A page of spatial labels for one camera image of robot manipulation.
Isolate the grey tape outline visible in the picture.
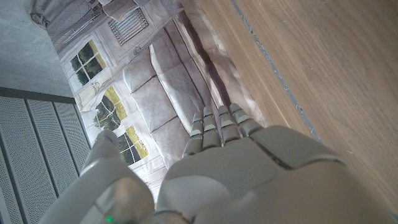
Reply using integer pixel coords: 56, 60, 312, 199
229, 0, 398, 222

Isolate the printed living room backdrop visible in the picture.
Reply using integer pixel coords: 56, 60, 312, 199
29, 0, 268, 200

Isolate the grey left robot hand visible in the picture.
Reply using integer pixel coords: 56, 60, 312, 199
39, 103, 398, 224

